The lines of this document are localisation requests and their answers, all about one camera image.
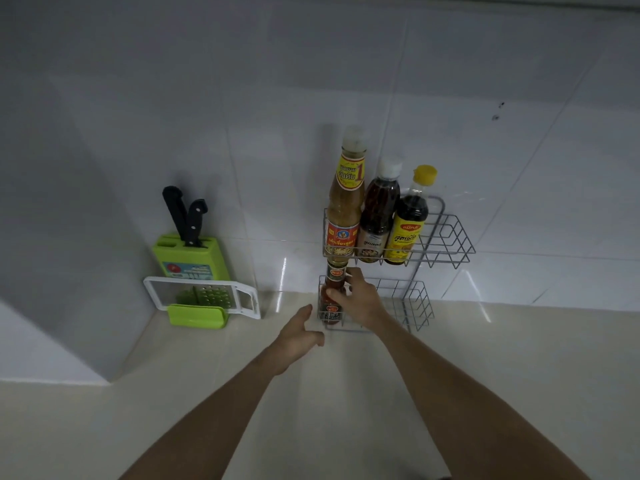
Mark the person's right hand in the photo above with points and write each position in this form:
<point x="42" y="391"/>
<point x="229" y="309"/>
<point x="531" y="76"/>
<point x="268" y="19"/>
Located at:
<point x="362" y="304"/>

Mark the person's left hand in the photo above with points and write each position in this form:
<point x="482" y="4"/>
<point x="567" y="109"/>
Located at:
<point x="295" y="339"/>

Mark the person's left thumb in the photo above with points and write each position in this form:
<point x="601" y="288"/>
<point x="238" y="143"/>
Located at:
<point x="315" y="339"/>

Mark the person's right thumb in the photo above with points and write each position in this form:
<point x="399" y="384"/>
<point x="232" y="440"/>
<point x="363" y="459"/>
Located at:
<point x="334" y="294"/>

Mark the small red sauce bottle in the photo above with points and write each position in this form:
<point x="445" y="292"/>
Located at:
<point x="334" y="274"/>

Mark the person's left forearm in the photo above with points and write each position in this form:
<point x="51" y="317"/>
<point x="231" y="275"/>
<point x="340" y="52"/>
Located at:
<point x="215" y="419"/>

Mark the person's right forearm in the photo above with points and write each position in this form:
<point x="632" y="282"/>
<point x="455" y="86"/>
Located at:
<point x="470" y="409"/>

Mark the tall tan sauce bottle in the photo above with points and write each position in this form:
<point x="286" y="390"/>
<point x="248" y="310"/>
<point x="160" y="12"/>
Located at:
<point x="345" y="204"/>

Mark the brown sauce bottle white cap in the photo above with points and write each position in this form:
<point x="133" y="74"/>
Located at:
<point x="377" y="209"/>

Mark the dark sauce bottle yellow cap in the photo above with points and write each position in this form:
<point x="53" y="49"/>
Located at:
<point x="407" y="229"/>

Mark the white flat grater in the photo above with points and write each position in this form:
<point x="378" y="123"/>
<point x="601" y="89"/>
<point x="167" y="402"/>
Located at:
<point x="216" y="294"/>

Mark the green grater holder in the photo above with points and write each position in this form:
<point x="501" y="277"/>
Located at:
<point x="195" y="317"/>

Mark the green knife block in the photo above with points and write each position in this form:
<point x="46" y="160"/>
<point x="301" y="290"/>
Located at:
<point x="192" y="268"/>

